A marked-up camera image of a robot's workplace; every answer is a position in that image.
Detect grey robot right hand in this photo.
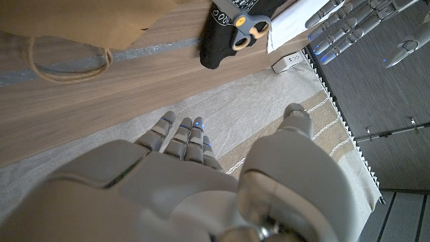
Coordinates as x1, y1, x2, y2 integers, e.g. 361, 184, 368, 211
0, 102, 350, 242

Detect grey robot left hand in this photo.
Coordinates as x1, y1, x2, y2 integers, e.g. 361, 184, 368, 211
304, 0, 430, 69

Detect grey orange handled scissors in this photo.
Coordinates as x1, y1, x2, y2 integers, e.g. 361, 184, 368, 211
211, 0, 272, 52

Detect black patterned bandana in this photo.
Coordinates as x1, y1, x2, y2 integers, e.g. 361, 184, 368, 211
199, 0, 290, 71

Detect brown paper bag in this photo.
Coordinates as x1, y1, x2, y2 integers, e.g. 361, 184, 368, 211
0, 0, 179, 85

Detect white paper sheets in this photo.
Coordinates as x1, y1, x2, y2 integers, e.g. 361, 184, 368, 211
267, 0, 332, 54

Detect white power strip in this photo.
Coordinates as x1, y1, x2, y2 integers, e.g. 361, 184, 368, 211
271, 50, 306, 75

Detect black metal rod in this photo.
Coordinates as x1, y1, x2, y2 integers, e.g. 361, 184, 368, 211
354, 116, 430, 144

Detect grey tape outline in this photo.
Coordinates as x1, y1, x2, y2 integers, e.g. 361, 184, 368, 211
0, 37, 201, 87

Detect black backdrop frame bar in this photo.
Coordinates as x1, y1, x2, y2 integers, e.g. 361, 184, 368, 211
304, 46, 387, 205

